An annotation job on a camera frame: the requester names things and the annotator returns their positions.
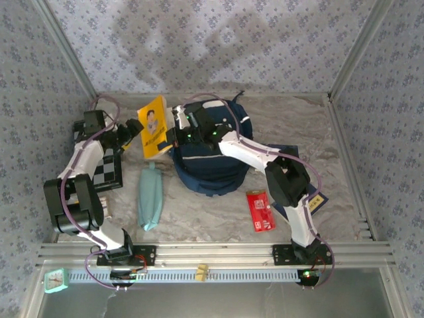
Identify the yellow cartoon book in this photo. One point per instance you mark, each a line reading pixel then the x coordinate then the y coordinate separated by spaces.
pixel 152 129

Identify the navy blue backpack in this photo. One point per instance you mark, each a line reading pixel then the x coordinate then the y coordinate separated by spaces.
pixel 212 172

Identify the teal pencil case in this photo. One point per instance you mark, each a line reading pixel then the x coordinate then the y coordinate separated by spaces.
pixel 149 198

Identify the plain navy book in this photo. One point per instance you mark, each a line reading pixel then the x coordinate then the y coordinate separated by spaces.
pixel 273 148

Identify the red packet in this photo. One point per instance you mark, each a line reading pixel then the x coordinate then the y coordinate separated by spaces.
pixel 260 212

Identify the navy book with yellow label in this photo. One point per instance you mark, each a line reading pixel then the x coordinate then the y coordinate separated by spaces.
pixel 316 202

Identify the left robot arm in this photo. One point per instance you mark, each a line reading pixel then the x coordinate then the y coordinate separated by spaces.
pixel 84 155

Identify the black grey chessboard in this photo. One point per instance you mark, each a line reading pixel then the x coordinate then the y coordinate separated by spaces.
pixel 109 172

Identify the small yellow connector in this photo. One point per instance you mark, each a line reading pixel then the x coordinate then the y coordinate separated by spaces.
pixel 202 272

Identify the black round controller board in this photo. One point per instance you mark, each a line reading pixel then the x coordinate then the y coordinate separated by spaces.
pixel 308 278
pixel 122 276

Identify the mint green alarm clock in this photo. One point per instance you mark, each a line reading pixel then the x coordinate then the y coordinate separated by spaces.
pixel 55 281

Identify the grey metal panel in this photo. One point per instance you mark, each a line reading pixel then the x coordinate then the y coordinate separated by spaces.
pixel 232 298

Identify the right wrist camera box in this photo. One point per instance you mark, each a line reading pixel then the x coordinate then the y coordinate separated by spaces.
pixel 179 117

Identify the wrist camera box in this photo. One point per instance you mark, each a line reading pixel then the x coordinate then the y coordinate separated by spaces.
pixel 179 117
pixel 95 122

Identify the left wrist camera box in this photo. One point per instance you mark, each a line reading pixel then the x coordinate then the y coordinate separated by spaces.
pixel 95 122

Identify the aluminium front frame rail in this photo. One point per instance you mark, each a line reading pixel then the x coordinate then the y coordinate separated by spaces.
pixel 215 253

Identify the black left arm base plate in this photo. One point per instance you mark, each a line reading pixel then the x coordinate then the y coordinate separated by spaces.
pixel 149 255

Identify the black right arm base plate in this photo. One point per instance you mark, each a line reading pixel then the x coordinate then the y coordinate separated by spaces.
pixel 280 255

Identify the aluminium side frame rail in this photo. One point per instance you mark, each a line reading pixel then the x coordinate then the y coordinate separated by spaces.
pixel 351 165

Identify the aluminium frame post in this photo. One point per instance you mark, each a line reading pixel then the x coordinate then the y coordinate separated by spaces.
pixel 359 49

